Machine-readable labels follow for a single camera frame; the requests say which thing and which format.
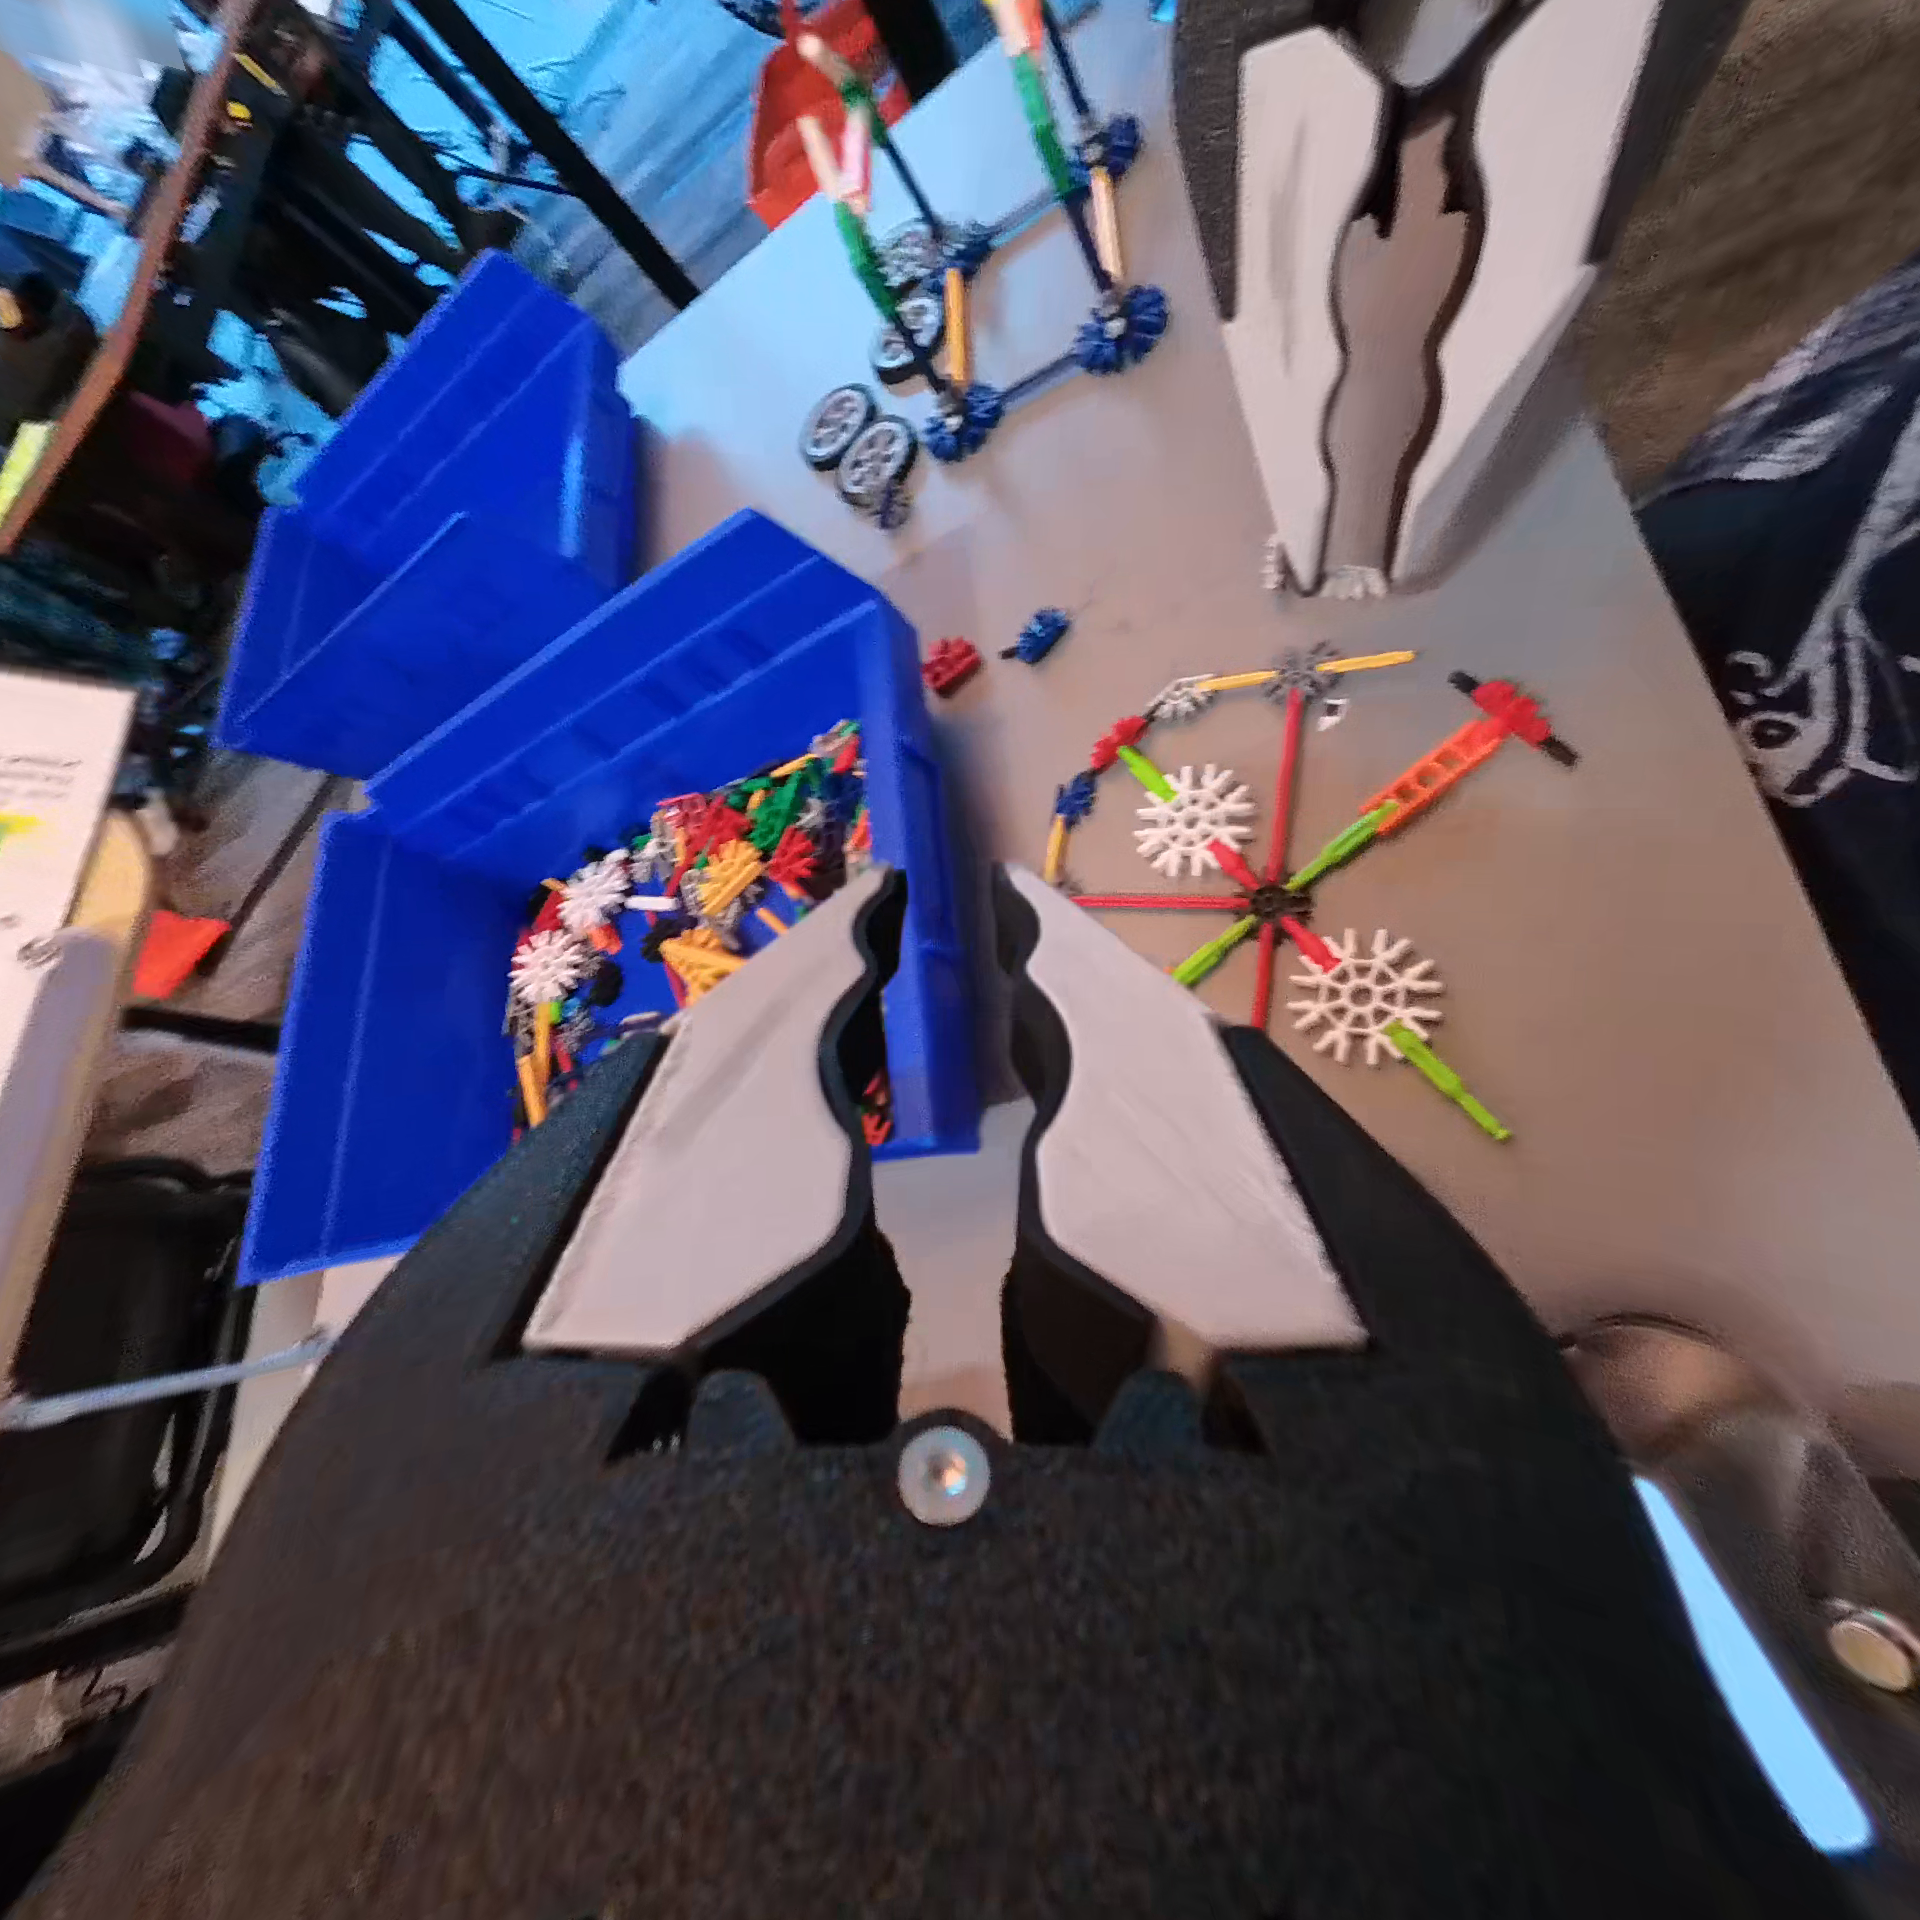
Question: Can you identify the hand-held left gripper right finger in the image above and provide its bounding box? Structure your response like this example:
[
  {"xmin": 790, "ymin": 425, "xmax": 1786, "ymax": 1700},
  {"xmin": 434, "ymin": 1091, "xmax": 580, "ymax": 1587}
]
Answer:
[{"xmin": 991, "ymin": 861, "xmax": 1368, "ymax": 1358}]

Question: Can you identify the construction toy car model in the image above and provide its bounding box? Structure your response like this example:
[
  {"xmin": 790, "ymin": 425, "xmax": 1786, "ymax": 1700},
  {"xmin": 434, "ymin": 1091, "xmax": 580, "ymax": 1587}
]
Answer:
[{"xmin": 718, "ymin": 0, "xmax": 1175, "ymax": 531}]

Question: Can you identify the tablet in black case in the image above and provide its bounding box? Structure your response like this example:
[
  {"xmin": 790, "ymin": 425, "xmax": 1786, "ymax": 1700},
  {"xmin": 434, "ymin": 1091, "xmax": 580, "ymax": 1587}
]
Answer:
[{"xmin": 1560, "ymin": 1313, "xmax": 1920, "ymax": 1893}]

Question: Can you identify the blue plastic parts bin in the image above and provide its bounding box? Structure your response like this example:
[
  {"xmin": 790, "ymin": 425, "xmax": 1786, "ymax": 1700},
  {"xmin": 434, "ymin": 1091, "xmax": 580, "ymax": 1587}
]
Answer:
[{"xmin": 237, "ymin": 505, "xmax": 987, "ymax": 1290}]

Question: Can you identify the empty blue plastic bin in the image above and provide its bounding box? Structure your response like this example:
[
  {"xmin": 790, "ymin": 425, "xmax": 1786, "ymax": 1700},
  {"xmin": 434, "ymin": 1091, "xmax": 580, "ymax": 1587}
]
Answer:
[{"xmin": 216, "ymin": 247, "xmax": 651, "ymax": 786}]

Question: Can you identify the white instruction sheet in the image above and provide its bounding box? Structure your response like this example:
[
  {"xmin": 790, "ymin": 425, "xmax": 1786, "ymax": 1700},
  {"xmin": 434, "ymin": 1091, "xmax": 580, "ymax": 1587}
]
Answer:
[{"xmin": 0, "ymin": 670, "xmax": 140, "ymax": 940}]

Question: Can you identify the brown printed booklet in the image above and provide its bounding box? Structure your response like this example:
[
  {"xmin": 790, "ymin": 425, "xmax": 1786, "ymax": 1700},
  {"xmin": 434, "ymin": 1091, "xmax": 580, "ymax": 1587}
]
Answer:
[{"xmin": 74, "ymin": 806, "xmax": 165, "ymax": 963}]

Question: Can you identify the construction toy wheel model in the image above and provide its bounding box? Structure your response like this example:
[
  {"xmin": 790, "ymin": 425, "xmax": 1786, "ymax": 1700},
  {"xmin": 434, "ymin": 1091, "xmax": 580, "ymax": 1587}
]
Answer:
[{"xmin": 1040, "ymin": 642, "xmax": 1581, "ymax": 1144}]

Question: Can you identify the small orange object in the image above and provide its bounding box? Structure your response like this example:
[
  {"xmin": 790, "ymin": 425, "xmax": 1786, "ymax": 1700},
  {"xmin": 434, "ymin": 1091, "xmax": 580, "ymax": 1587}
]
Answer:
[{"xmin": 129, "ymin": 914, "xmax": 235, "ymax": 1003}]

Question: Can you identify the black frame chair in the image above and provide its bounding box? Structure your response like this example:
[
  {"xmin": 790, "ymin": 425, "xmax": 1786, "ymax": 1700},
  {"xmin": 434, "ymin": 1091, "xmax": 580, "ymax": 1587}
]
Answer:
[{"xmin": 0, "ymin": 1154, "xmax": 259, "ymax": 1667}]

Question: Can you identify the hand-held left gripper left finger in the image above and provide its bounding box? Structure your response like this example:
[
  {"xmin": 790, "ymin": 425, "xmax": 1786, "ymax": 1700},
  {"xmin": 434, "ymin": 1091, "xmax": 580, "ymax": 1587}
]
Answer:
[{"xmin": 521, "ymin": 867, "xmax": 911, "ymax": 1367}]

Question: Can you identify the pile of colourful construction pieces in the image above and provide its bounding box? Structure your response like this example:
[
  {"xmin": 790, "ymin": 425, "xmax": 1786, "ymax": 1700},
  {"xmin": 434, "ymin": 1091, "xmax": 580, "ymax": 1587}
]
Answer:
[{"xmin": 504, "ymin": 719, "xmax": 904, "ymax": 1162}]

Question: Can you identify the red plastic bag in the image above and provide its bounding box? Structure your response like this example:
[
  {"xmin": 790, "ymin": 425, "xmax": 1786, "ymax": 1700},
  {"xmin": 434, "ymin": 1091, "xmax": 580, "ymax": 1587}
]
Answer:
[{"xmin": 750, "ymin": 0, "xmax": 920, "ymax": 235}]

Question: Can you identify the grey document holder board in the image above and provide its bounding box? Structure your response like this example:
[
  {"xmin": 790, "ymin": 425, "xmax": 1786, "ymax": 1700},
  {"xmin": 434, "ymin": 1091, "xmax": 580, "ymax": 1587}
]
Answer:
[{"xmin": 0, "ymin": 925, "xmax": 123, "ymax": 1358}]

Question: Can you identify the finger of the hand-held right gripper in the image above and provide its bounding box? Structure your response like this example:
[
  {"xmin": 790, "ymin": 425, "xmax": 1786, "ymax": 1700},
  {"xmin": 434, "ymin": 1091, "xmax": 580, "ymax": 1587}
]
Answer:
[
  {"xmin": 1386, "ymin": 0, "xmax": 1671, "ymax": 586},
  {"xmin": 1220, "ymin": 28, "xmax": 1402, "ymax": 596}
]

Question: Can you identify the black printed shirt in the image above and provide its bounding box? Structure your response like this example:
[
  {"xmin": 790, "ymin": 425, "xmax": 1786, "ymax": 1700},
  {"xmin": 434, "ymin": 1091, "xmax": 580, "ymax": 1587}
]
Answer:
[{"xmin": 1631, "ymin": 260, "xmax": 1920, "ymax": 1134}]

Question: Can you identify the black metal rack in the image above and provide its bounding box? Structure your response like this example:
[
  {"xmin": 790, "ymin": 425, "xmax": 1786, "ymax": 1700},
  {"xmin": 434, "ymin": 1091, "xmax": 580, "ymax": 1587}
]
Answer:
[{"xmin": 133, "ymin": 0, "xmax": 706, "ymax": 454}]

